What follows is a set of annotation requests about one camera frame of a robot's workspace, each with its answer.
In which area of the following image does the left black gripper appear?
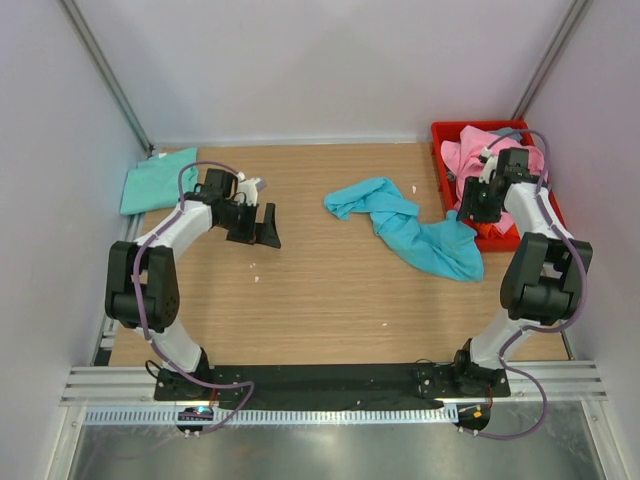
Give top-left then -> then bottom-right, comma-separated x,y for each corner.
217,201 -> 280,248

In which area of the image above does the blue t shirt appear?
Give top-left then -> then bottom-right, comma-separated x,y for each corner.
324,177 -> 484,282

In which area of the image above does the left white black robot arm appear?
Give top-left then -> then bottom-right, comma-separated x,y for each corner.
105,162 -> 281,400

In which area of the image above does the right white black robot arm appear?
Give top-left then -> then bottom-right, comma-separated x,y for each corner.
450,147 -> 593,396

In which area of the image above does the orange garment in bin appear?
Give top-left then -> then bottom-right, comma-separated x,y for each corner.
474,220 -> 519,241

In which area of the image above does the pink t shirt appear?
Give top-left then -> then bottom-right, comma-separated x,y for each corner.
439,125 -> 544,210

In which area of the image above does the red plastic bin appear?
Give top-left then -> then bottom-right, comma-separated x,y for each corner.
430,119 -> 572,254

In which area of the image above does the grey t shirt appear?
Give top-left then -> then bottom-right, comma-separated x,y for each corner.
490,127 -> 523,143

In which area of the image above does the folded mint green t shirt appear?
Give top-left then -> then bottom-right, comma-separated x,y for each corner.
120,148 -> 198,216

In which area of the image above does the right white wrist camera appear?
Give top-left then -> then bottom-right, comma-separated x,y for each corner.
478,147 -> 498,184

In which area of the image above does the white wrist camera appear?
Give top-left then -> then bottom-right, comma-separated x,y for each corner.
478,147 -> 498,184
234,172 -> 267,207

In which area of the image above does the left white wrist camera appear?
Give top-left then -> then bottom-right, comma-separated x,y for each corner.
234,172 -> 267,207

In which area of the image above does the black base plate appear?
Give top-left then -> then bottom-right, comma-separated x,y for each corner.
152,362 -> 511,412

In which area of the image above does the slotted white cable duct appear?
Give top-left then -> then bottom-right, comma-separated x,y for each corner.
83,404 -> 458,427

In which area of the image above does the aluminium frame rail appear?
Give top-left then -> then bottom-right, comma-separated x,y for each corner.
61,360 -> 607,405

